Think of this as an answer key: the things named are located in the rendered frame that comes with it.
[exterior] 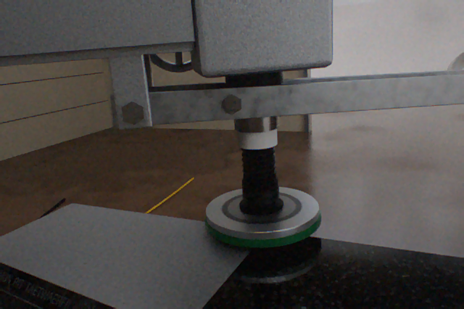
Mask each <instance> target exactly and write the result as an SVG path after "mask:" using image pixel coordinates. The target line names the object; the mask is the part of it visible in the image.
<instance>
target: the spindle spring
mask: <svg viewBox="0 0 464 309"><path fill-rule="evenodd" d="M241 151H242V153H241V156H242V159H241V161H242V162H243V164H242V167H243V169H242V171H243V173H244V174H243V178H244V179H246V180H248V181H264V180H267V179H269V178H272V177H273V176H276V164H275V163H276V159H275V157H276V154H275V151H276V148H275V147H270V148H267V149H243V148H241ZM265 151H267V152H265ZM255 152H264V153H259V154H249V153H255ZM264 157H267V158H265V159H261V160H250V159H259V158H264ZM267 162H268V163H267ZM263 163H267V164H264V165H257V164H263ZM264 168H267V169H265V170H259V169H264ZM267 173H268V174H267ZM263 174H267V175H264V176H257V175H263ZM249 175H252V176H249Z"/></svg>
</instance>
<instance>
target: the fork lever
mask: <svg viewBox="0 0 464 309"><path fill-rule="evenodd" d="M149 97H150V102H151V109H152V117H153V125H159V124H171V123H190V122H202V121H212V120H232V119H243V118H263V117H274V116H285V115H305V114H316V113H327V112H357V111H368V110H388V109H399V108H410V107H430V106H441V105H452V104H464V69H462V70H436V71H423V72H410V73H384V74H372V75H346V76H333V77H319V78H295V79H284V80H283V83H282V84H274V85H261V86H237V87H227V86H225V83H203V84H190V85H177V86H149ZM109 98H110V104H111V110H112V120H113V126H114V127H115V128H118V127H119V126H118V121H117V113H116V109H115V101H114V95H113V94H110V95H109ZM122 112H123V120H125V121H127V122H129V123H131V124H133V125H135V124H137V123H138V122H139V121H141V120H143V119H144V108H143V106H141V105H140V104H137V103H135V102H132V101H131V102H129V104H127V105H125V106H124V107H123V108H122Z"/></svg>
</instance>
